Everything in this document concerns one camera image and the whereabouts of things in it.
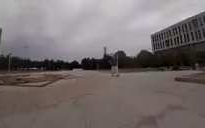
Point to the distant slim tower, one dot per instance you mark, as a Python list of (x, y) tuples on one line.
[(105, 50)]

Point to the pale pole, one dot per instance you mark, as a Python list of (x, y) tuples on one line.
[(117, 58)]

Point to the grey concrete paved plaza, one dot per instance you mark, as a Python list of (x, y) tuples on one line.
[(100, 100)]

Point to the row of dark trees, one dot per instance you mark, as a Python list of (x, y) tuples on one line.
[(56, 64)]

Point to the brown bare earth bed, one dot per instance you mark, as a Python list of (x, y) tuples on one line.
[(26, 79)]

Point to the large grey-white office building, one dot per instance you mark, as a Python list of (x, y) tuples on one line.
[(186, 35)]

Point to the dark raised kerbed bed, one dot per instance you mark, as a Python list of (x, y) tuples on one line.
[(196, 79)]

